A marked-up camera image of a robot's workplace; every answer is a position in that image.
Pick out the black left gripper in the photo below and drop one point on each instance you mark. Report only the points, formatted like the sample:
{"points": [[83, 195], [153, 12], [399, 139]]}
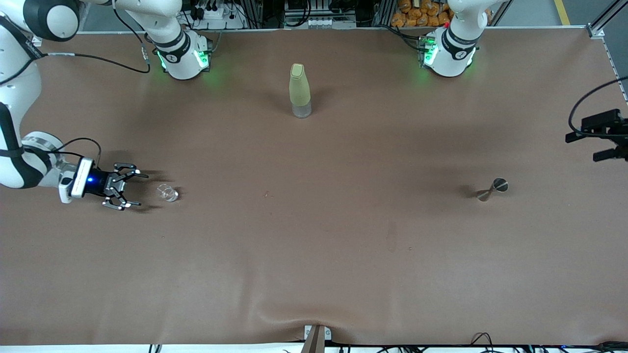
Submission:
{"points": [[619, 131]]}

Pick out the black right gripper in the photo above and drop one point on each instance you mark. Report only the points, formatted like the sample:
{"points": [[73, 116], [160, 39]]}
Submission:
{"points": [[98, 183]]}

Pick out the clear glass beaker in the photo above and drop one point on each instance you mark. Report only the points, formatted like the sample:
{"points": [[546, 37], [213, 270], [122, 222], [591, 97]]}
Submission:
{"points": [[168, 193]]}

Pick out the steel double jigger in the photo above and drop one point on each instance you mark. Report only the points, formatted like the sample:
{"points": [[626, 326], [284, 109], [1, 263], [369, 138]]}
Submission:
{"points": [[500, 185]]}

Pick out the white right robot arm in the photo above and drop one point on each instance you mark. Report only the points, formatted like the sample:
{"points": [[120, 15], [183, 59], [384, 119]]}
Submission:
{"points": [[181, 63]]}

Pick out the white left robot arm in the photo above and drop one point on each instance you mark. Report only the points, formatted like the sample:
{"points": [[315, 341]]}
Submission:
{"points": [[451, 61]]}

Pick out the white power strip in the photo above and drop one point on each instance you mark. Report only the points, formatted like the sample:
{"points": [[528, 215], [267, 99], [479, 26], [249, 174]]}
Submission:
{"points": [[230, 22]]}

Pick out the yellow-green bottle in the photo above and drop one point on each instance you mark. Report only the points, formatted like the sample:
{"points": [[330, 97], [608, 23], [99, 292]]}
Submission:
{"points": [[299, 88]]}

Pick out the orange snack bags pile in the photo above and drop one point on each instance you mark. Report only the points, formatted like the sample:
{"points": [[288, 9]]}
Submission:
{"points": [[417, 12]]}

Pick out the aluminium frame strut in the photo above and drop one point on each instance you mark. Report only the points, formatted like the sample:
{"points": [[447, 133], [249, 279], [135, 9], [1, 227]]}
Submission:
{"points": [[606, 17]]}

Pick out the grey bracket with post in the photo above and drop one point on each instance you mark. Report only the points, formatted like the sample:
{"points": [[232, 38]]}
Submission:
{"points": [[316, 340]]}

